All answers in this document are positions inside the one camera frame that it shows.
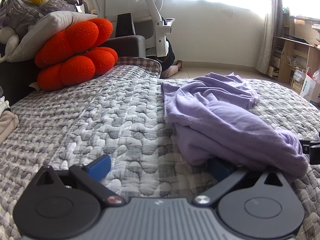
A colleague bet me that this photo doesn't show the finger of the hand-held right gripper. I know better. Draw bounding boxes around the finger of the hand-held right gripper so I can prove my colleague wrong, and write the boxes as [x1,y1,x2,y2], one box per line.
[299,138,320,166]

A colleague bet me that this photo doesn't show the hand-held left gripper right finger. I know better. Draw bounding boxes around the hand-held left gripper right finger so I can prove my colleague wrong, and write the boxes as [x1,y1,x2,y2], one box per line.
[192,157,292,207]

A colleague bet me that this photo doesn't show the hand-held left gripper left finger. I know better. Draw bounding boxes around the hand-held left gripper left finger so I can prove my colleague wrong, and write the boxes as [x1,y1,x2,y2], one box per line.
[32,154,127,207]

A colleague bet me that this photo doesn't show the lilac pants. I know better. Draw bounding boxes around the lilac pants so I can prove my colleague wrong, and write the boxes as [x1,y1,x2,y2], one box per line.
[161,72,309,180]

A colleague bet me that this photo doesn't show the grey checkered quilted blanket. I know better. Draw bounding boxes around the grey checkered quilted blanket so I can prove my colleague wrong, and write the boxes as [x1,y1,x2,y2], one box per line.
[0,56,320,240]

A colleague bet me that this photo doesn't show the white paper bag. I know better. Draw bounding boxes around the white paper bag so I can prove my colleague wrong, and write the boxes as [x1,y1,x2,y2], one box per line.
[299,67,320,104]

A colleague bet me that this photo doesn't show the wooden shelf unit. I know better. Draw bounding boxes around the wooden shelf unit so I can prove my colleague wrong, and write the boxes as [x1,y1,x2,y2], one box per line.
[266,15,320,93]

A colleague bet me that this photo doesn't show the beige folded cloth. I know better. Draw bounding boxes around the beige folded cloth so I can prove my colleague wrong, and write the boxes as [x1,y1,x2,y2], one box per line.
[0,111,19,143]

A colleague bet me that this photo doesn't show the dark grey sofa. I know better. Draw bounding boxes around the dark grey sofa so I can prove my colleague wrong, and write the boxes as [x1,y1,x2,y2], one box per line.
[0,35,146,108]

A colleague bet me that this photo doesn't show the black flat board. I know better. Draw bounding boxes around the black flat board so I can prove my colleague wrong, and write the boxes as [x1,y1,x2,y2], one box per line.
[116,12,136,38]

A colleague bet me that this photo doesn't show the white mesh office chair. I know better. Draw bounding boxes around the white mesh office chair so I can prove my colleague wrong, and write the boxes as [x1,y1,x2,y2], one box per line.
[90,0,175,58]

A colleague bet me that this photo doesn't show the light grey pillow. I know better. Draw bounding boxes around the light grey pillow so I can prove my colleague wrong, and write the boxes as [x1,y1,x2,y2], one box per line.
[5,11,98,63]

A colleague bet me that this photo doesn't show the white plush toy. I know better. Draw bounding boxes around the white plush toy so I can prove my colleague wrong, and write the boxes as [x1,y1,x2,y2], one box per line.
[0,26,20,63]

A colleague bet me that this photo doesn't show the grey quilted bag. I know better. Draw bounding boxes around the grey quilted bag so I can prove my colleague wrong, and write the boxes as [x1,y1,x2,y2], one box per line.
[0,0,89,38]

